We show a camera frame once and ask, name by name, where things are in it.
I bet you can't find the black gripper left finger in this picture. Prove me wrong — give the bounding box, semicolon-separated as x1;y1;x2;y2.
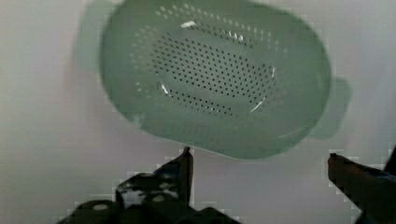
115;147;193;208

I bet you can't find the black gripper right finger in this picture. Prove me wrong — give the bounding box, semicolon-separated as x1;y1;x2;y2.
328;150;396;224

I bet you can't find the green plastic strainer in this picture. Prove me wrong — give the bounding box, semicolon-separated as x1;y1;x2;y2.
74;0;352;160

